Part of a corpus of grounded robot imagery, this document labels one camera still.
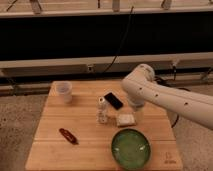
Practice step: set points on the white folded cloth pad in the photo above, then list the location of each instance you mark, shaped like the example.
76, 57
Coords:
125, 120

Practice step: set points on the black smartphone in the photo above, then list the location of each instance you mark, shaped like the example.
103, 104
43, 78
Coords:
113, 100

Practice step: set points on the green round bowl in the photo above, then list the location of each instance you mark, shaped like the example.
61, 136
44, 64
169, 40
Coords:
130, 149

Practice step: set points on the small clear plastic bottle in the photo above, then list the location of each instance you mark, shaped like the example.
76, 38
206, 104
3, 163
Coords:
102, 111

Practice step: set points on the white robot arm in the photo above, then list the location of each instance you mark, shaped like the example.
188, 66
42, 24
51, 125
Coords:
139, 86

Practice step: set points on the wooden cutting board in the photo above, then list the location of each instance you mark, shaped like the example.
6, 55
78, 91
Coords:
50, 151

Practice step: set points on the translucent plastic cup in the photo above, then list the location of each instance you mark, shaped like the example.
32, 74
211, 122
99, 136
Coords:
64, 91

